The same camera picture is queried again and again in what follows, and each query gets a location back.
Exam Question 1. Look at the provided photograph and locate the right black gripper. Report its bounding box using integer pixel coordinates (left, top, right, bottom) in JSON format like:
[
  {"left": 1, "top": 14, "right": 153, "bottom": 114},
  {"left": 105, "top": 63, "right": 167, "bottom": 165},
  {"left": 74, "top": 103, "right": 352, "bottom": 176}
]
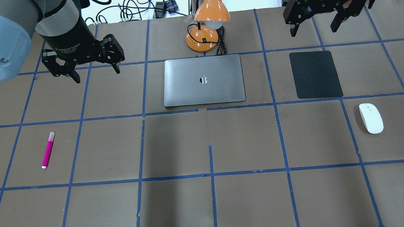
[{"left": 283, "top": 0, "right": 367, "bottom": 37}]

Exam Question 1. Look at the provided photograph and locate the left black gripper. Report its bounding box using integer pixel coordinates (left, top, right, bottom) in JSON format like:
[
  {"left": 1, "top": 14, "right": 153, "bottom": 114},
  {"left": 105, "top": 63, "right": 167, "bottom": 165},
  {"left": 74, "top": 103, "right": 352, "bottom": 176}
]
[{"left": 40, "top": 17, "right": 125, "bottom": 84}]

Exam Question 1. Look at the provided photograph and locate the pink marker pen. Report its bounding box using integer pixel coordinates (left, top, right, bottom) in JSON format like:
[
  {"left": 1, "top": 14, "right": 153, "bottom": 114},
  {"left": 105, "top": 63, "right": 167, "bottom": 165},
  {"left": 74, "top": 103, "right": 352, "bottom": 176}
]
[{"left": 41, "top": 132, "right": 56, "bottom": 169}]

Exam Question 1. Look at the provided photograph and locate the white computer mouse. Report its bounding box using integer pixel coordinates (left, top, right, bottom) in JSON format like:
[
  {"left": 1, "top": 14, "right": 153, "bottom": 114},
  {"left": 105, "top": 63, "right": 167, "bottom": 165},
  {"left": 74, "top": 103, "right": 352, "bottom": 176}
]
[{"left": 358, "top": 103, "right": 384, "bottom": 134}]

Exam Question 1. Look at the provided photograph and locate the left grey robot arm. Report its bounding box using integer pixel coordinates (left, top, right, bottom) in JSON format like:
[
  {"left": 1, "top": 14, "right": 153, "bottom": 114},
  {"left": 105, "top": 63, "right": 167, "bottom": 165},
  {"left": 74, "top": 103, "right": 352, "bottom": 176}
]
[{"left": 0, "top": 0, "right": 125, "bottom": 83}]

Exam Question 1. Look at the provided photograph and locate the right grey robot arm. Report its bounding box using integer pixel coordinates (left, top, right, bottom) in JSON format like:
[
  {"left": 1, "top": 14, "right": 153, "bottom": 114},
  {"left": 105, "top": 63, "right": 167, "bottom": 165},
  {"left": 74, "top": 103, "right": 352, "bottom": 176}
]
[{"left": 283, "top": 0, "right": 367, "bottom": 37}]

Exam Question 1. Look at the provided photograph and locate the black mousepad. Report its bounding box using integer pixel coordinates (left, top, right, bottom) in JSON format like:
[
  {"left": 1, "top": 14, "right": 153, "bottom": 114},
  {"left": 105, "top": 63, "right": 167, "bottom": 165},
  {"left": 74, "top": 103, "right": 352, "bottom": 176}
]
[{"left": 289, "top": 51, "right": 343, "bottom": 99}]

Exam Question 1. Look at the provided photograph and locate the black power adapter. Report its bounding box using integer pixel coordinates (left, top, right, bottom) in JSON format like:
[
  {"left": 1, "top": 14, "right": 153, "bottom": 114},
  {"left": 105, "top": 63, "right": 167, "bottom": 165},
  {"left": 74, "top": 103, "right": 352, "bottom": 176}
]
[{"left": 153, "top": 1, "right": 167, "bottom": 19}]

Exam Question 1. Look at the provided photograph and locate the orange desk lamp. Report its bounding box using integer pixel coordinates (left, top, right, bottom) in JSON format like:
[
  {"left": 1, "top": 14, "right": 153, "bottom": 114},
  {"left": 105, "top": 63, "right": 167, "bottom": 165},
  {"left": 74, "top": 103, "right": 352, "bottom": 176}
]
[{"left": 186, "top": 0, "right": 231, "bottom": 56}]

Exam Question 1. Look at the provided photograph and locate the silver grey laptop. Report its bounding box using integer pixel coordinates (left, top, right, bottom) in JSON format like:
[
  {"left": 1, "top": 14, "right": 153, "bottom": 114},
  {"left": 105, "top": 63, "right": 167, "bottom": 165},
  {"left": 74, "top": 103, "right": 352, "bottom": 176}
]
[{"left": 164, "top": 54, "right": 246, "bottom": 107}]

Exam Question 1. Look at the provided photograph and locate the black cable bundle background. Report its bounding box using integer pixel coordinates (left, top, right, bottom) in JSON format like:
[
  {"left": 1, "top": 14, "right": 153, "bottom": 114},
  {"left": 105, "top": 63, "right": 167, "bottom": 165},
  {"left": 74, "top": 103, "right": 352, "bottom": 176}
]
[{"left": 82, "top": 0, "right": 190, "bottom": 25}]

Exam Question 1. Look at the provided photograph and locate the black lamp power cable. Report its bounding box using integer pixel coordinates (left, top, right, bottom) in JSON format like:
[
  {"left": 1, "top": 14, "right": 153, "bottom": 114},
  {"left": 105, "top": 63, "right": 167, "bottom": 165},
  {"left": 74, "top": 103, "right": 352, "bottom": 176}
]
[{"left": 186, "top": 21, "right": 228, "bottom": 57}]

